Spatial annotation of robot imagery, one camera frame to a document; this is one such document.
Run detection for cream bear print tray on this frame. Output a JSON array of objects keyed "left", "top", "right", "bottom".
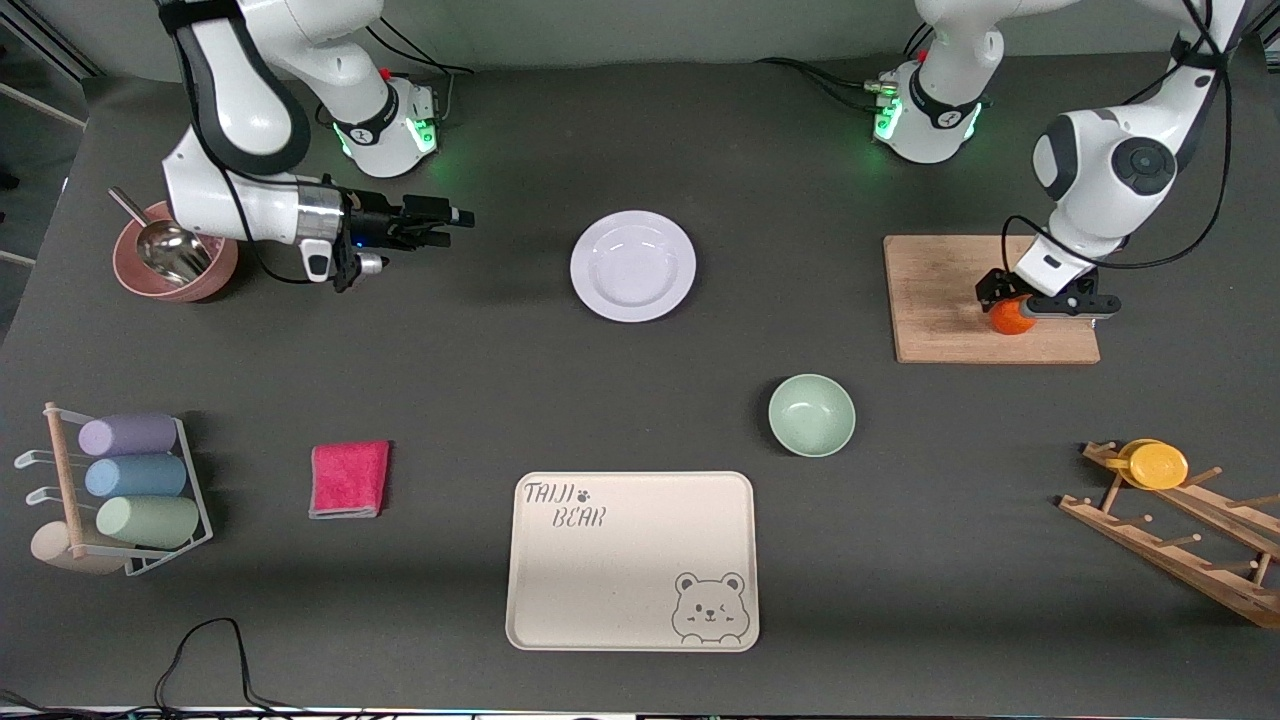
[{"left": 505, "top": 470, "right": 761, "bottom": 653}]

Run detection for white round plate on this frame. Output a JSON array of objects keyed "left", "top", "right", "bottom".
[{"left": 570, "top": 210, "right": 697, "bottom": 323}]

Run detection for yellow cup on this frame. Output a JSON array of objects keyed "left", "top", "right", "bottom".
[{"left": 1105, "top": 438, "right": 1190, "bottom": 491}]

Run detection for white wire cup rack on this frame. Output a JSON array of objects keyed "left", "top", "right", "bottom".
[{"left": 14, "top": 402, "right": 214, "bottom": 578}]

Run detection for black right arm base cables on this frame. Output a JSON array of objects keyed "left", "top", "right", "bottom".
[{"left": 365, "top": 15, "right": 473, "bottom": 126}]

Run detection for pink bowl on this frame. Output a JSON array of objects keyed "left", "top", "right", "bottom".
[{"left": 112, "top": 200, "right": 240, "bottom": 303}]

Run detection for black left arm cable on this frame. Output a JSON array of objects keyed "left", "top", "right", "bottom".
[{"left": 1000, "top": 0, "right": 1237, "bottom": 301}]

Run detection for black floor cable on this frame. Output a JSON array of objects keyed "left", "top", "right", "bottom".
[{"left": 0, "top": 617, "right": 401, "bottom": 720}]

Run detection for metal scoop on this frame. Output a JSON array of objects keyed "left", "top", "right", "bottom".
[{"left": 108, "top": 186, "right": 216, "bottom": 287}]

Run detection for pink folded cloth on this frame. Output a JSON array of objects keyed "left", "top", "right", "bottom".
[{"left": 308, "top": 440, "right": 392, "bottom": 520}]

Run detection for blue cup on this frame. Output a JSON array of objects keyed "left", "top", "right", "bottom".
[{"left": 84, "top": 454, "right": 189, "bottom": 499}]

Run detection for wooden peg rack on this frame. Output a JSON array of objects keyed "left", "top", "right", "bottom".
[{"left": 1058, "top": 440, "right": 1280, "bottom": 631}]

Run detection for black left arm base cables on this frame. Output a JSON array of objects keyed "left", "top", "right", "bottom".
[{"left": 755, "top": 22, "right": 936, "bottom": 113}]

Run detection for wooden cutting board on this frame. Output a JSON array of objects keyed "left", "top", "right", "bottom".
[{"left": 883, "top": 235, "right": 1102, "bottom": 365}]

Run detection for beige cup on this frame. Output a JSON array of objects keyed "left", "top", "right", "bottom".
[{"left": 30, "top": 520, "right": 131, "bottom": 576}]

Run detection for black arm base cables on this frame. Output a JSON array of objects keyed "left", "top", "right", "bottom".
[
  {"left": 365, "top": 15, "right": 473, "bottom": 126},
  {"left": 755, "top": 22, "right": 936, "bottom": 113}
]

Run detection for light green bowl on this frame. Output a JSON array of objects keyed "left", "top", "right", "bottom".
[{"left": 768, "top": 373, "right": 857, "bottom": 458}]

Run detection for purple cup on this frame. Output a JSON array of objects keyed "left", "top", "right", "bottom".
[{"left": 78, "top": 412, "right": 179, "bottom": 458}]

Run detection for green cup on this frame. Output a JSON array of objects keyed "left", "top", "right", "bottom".
[{"left": 96, "top": 495, "right": 201, "bottom": 549}]

